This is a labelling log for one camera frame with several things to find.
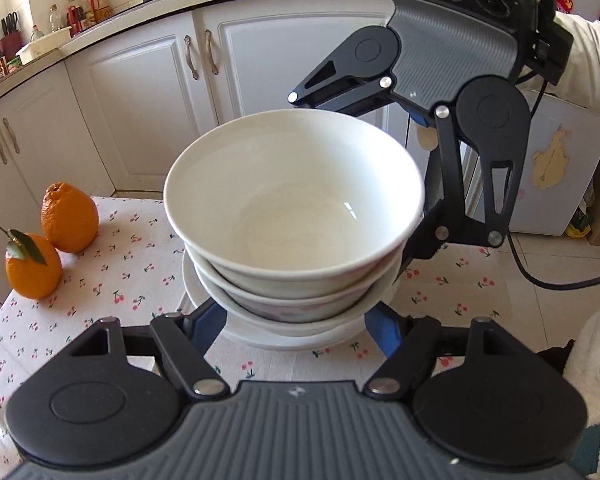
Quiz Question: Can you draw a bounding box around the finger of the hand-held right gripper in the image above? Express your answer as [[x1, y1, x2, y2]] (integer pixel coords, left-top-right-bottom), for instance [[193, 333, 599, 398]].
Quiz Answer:
[[286, 35, 428, 128], [397, 105, 518, 281]]

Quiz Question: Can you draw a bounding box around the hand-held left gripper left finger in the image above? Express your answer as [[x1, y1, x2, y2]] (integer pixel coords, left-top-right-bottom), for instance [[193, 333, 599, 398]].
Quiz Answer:
[[70, 299, 231, 402]]

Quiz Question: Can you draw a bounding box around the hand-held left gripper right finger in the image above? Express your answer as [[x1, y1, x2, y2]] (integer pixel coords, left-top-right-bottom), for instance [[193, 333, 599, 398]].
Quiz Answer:
[[362, 302, 531, 402]]

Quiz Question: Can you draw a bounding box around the white floral bowl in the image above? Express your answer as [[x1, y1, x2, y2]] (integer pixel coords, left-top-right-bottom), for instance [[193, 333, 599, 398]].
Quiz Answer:
[[187, 250, 410, 322], [215, 297, 381, 325], [163, 108, 426, 301]]

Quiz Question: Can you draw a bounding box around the person's right forearm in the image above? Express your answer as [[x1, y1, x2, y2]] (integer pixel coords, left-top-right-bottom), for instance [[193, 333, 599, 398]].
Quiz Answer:
[[552, 10, 600, 121]]

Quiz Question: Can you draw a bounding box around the cherry print tablecloth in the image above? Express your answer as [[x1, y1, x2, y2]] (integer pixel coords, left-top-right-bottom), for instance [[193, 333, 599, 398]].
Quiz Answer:
[[0, 195, 513, 480]]

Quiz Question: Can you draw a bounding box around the yellow plastic bag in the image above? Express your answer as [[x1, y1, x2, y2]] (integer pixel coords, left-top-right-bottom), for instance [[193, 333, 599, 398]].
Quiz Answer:
[[566, 205, 593, 239]]

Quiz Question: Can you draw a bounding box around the white chipped small refrigerator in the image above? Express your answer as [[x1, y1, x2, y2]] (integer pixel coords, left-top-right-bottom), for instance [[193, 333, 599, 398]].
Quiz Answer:
[[420, 87, 600, 237]]

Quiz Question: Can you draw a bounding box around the orange with bumpy top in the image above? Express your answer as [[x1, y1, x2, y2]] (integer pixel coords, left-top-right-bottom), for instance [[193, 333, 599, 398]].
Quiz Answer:
[[40, 182, 100, 255]]

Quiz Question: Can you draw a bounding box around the dark cloth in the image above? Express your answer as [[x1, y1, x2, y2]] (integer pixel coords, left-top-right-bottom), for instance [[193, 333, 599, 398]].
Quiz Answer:
[[535, 340, 578, 376]]

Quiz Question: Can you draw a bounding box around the orange with leaf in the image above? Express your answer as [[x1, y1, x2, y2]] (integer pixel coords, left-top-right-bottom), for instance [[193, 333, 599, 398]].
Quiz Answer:
[[0, 221, 64, 301]]

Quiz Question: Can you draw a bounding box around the beige kitchen countertop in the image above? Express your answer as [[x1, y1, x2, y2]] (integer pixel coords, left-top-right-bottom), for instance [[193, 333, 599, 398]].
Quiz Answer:
[[0, 0, 396, 116]]

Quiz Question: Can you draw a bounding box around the red seasoning bottle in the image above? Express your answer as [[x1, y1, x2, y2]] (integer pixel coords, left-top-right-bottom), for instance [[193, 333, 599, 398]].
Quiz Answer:
[[65, 0, 84, 31]]

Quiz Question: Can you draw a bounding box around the white plastic container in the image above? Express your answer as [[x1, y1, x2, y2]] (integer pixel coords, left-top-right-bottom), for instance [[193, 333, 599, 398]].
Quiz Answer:
[[16, 26, 73, 65]]

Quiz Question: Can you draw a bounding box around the red knife block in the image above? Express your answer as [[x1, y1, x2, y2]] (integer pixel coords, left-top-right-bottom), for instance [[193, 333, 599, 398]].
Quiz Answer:
[[0, 11, 21, 60]]

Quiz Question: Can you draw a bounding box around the black cable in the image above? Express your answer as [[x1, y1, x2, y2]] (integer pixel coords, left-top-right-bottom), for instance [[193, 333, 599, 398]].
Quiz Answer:
[[505, 77, 600, 292]]

